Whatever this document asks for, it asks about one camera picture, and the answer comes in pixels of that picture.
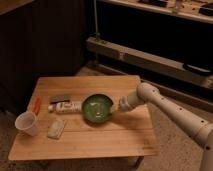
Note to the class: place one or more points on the white paper cup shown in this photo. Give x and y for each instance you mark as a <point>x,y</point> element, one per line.
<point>27,123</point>

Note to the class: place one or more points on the dark grey rectangular block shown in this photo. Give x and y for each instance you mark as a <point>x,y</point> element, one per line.
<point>57,99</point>

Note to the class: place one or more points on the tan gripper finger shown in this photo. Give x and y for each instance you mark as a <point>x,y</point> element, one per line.
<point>114,108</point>

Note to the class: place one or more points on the grey metal beam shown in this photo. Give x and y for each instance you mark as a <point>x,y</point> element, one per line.
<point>148,61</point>

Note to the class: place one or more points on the metal vertical pole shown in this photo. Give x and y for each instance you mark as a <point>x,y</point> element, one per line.
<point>97,33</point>

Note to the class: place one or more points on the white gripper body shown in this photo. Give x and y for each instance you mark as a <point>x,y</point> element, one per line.
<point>127,103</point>

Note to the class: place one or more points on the green ceramic bowl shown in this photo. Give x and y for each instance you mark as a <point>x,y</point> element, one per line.
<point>97,108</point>

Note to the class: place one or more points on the white tube bottle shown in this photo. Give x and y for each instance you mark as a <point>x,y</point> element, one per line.
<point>65,107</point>

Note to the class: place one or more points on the workbench shelf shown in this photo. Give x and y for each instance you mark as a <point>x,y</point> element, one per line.
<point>187,9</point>

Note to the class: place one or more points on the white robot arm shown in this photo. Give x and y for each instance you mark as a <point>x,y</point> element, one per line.
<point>197,128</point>

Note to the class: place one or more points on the wooden table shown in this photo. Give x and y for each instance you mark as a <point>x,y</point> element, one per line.
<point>124,135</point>

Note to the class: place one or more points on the dark wooden cabinet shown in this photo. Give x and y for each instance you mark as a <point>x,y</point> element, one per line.
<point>42,38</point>

